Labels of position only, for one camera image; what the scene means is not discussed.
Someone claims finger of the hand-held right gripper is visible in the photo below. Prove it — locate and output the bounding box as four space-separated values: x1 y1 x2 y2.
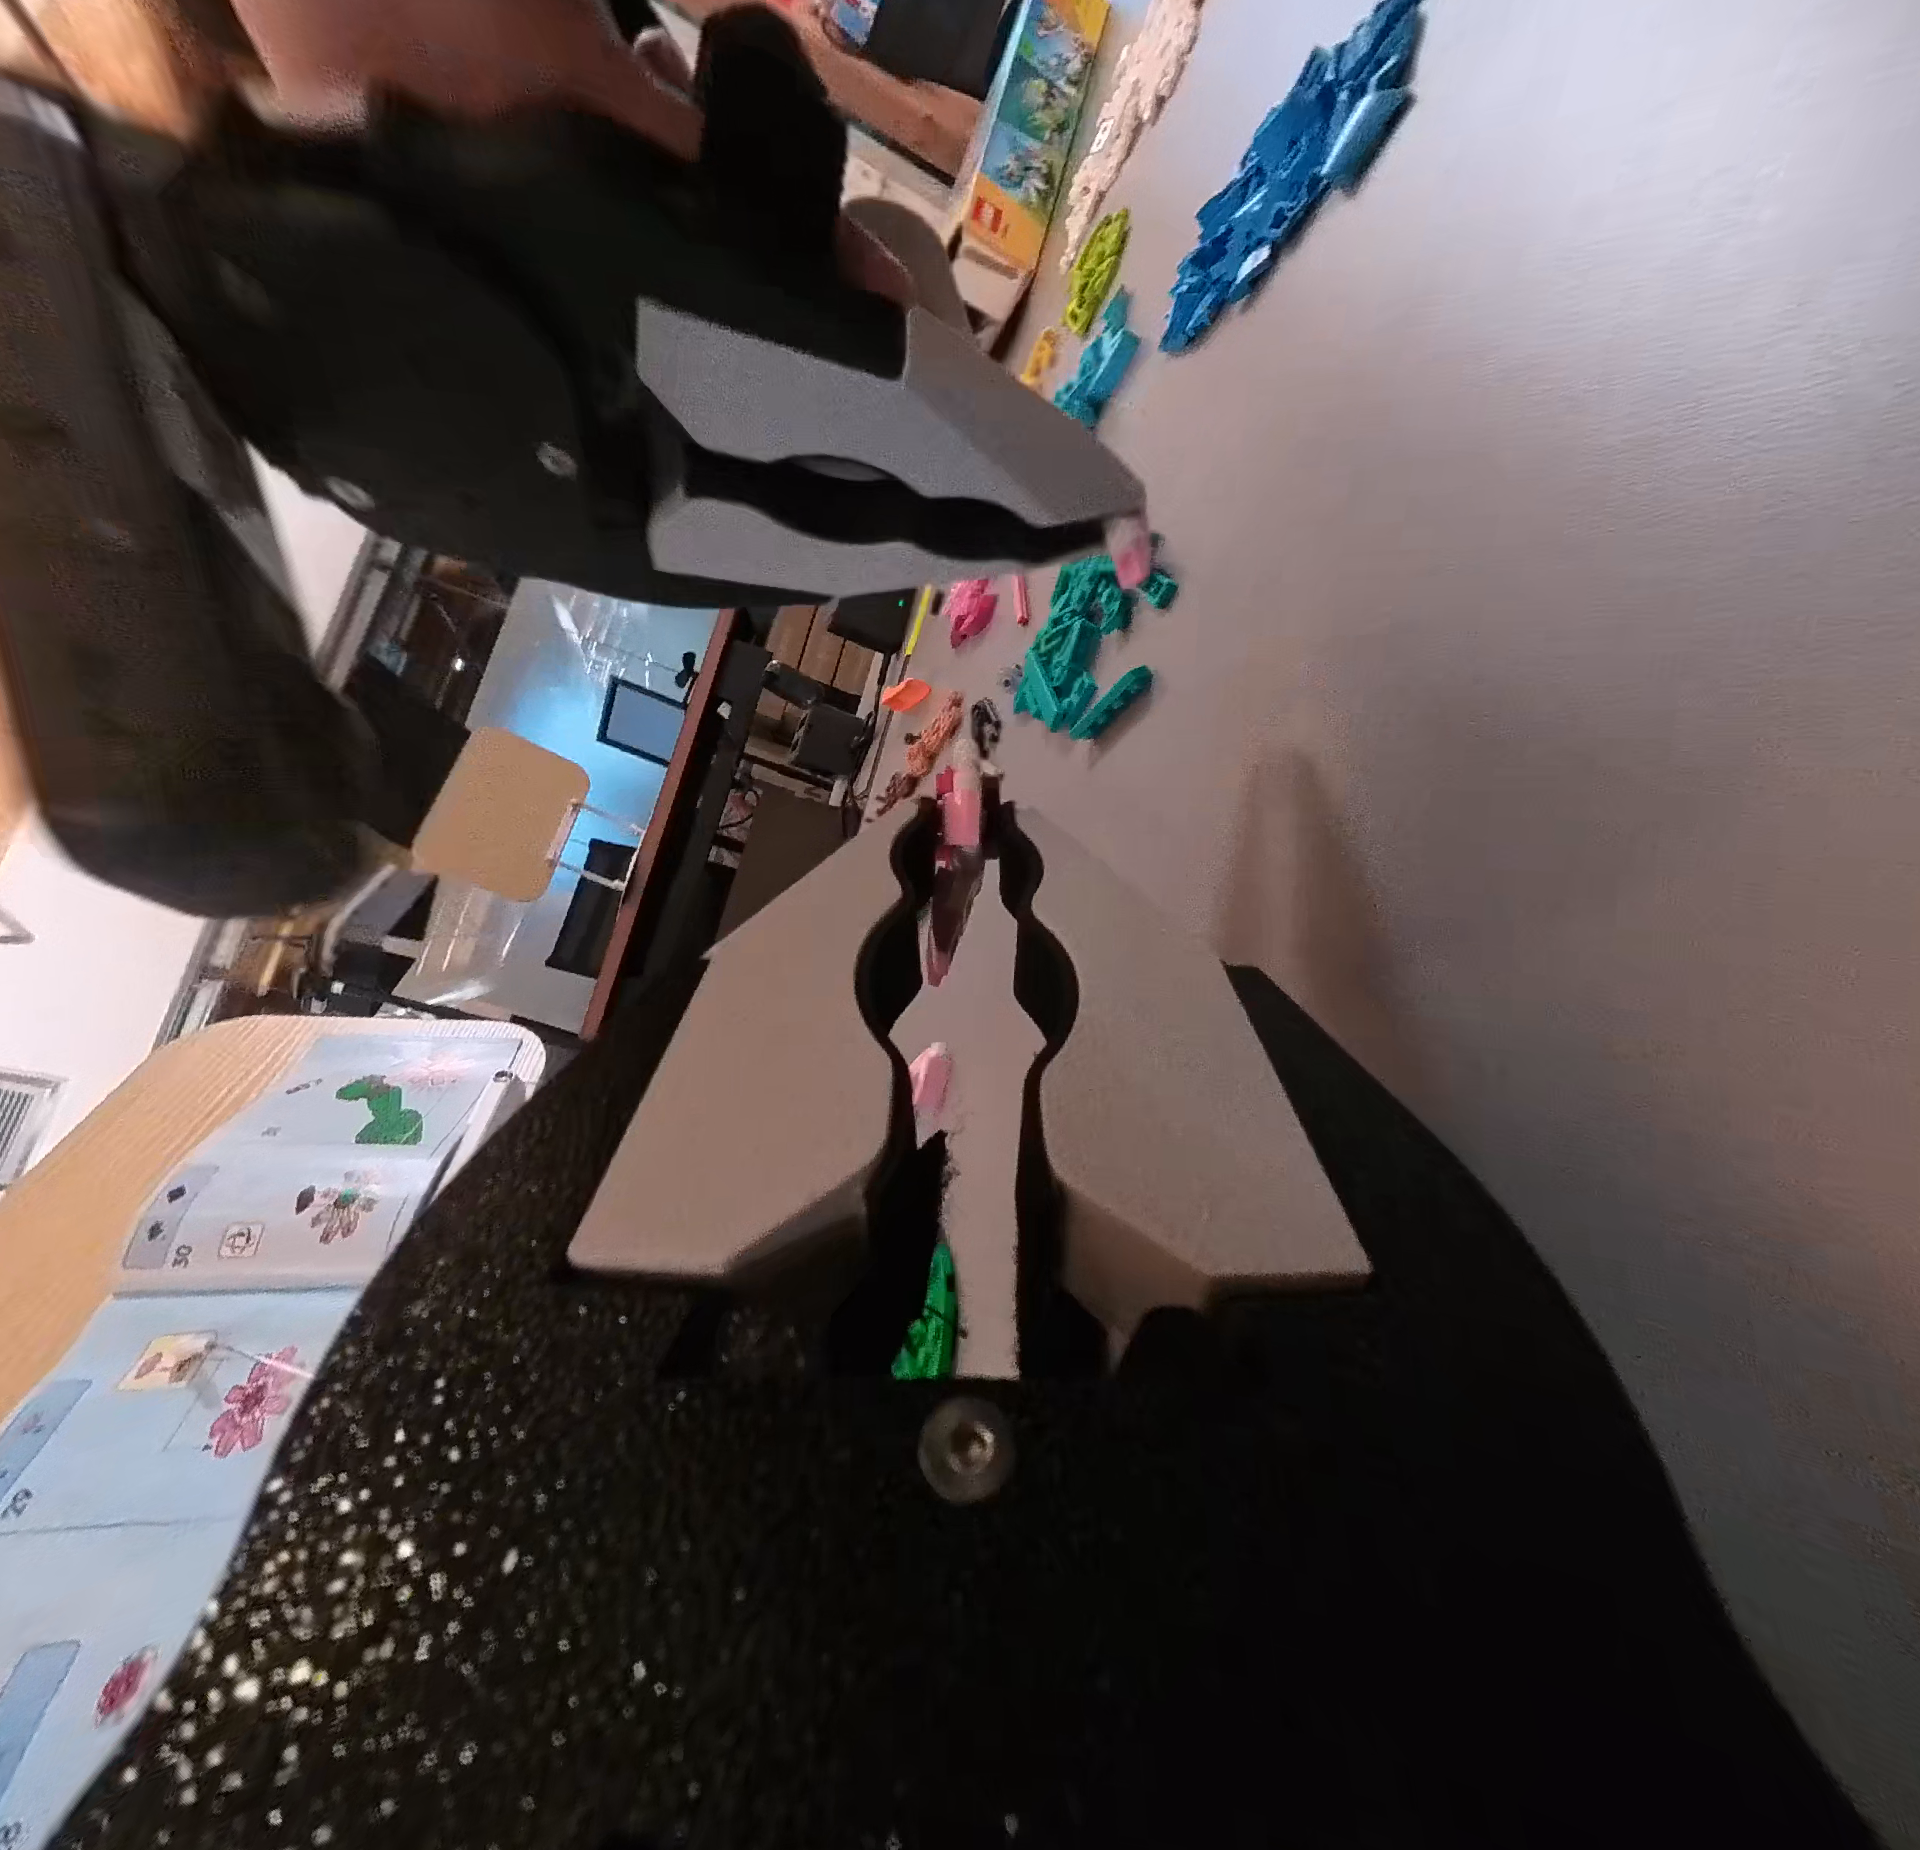
650 483 1124 611
637 304 1151 536

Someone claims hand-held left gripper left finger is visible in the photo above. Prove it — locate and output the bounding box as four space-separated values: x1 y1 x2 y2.
565 806 930 1373

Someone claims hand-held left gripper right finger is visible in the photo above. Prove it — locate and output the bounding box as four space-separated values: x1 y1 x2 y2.
991 804 1374 1380

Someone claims pink tan lego flower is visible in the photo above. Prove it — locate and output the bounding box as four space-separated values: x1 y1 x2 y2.
922 763 1005 986

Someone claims pile of orange lego pieces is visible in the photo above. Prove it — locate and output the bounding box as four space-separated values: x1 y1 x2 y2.
877 693 964 809

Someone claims pile of light turquoise lego pieces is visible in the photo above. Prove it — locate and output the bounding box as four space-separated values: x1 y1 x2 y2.
1051 292 1145 429

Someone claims green lego plant base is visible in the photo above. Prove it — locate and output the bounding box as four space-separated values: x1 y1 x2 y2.
895 1239 962 1383

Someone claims pile of lime lego pieces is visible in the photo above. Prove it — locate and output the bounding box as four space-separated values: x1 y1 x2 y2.
1062 208 1134 335

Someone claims pile of teal lego pieces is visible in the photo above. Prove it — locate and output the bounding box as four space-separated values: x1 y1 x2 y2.
1016 558 1179 744

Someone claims colourful lego box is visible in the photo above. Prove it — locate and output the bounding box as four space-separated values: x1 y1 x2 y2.
951 0 1112 281

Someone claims pile of white lego pieces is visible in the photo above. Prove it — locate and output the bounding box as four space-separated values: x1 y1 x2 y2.
1062 0 1246 232

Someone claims pile of blue lego pieces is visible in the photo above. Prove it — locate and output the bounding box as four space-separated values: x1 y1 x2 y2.
1162 0 1454 356

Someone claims lego instruction booklet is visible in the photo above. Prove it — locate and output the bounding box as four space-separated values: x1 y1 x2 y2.
0 1033 541 1850

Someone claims person's right hand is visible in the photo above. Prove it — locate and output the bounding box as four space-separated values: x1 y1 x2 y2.
197 0 709 162

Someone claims dark office desk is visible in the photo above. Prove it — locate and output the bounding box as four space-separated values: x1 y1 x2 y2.
577 606 753 1043

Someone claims beige chair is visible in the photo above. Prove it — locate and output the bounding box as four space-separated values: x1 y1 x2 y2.
412 729 591 908

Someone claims light wooden board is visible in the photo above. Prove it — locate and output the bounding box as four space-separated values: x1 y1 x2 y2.
0 1014 324 1380

